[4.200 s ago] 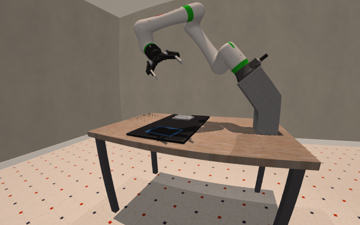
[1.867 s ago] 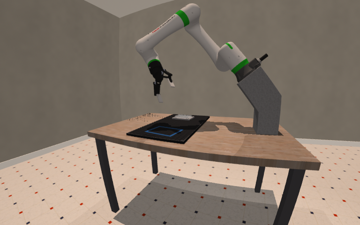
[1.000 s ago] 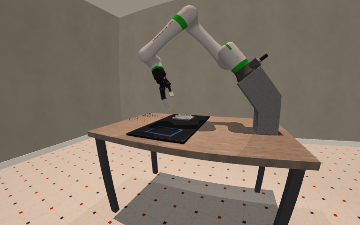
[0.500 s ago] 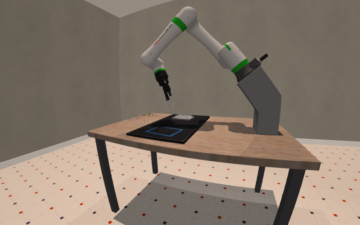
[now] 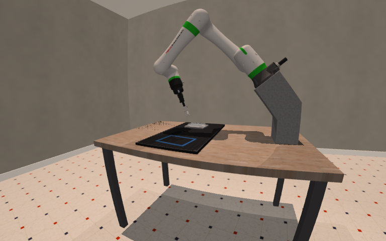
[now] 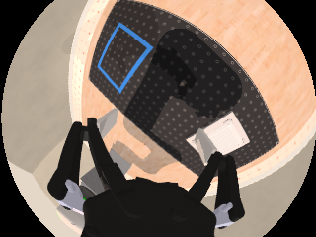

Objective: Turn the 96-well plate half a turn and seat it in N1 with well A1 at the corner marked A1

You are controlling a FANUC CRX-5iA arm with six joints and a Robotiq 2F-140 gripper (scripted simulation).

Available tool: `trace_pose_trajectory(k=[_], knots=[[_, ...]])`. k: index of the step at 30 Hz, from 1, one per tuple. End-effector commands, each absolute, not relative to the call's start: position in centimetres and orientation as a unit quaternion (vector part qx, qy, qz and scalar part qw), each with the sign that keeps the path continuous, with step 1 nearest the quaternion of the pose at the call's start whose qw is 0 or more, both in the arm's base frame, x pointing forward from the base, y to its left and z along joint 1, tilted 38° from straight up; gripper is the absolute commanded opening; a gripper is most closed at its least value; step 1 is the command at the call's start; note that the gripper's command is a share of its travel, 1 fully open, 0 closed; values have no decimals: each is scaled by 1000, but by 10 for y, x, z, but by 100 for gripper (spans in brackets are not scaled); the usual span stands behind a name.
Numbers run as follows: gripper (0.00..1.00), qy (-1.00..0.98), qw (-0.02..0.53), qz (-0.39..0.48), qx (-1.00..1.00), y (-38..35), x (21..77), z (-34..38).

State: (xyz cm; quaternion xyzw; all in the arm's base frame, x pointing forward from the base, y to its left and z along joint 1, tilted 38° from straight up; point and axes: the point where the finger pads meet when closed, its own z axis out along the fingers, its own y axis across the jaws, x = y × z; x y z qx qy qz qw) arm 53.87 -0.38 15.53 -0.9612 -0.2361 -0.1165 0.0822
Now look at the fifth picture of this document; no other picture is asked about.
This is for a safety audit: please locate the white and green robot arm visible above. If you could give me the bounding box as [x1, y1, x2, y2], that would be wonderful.
[153, 9, 287, 90]

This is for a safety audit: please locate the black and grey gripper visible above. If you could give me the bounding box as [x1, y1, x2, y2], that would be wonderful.
[173, 85, 189, 116]

